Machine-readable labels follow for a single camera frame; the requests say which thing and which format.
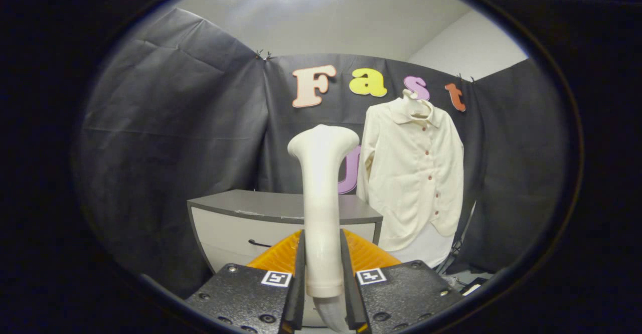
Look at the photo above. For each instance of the grey and white cabinet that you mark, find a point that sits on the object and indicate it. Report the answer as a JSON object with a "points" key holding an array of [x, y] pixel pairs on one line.
{"points": [[230, 223]]}

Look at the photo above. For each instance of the cream button-up shirt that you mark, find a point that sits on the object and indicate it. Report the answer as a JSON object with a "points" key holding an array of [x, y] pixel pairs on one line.
{"points": [[406, 173]]}

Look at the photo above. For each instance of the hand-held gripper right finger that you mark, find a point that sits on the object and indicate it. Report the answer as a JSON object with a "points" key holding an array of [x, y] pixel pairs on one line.
{"points": [[346, 274]]}

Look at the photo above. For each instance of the white garment steamer head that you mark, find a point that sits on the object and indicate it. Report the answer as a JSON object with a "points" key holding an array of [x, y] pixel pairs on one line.
{"points": [[321, 198]]}

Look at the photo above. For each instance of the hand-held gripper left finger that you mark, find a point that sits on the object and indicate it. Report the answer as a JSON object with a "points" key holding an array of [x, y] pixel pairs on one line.
{"points": [[300, 274]]}

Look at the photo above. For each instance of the black backdrop cloth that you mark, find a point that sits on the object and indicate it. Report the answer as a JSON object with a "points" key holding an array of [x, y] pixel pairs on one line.
{"points": [[165, 123]]}

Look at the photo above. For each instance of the white clothes hanger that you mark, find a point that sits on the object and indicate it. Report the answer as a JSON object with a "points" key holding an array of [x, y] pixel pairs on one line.
{"points": [[409, 96]]}

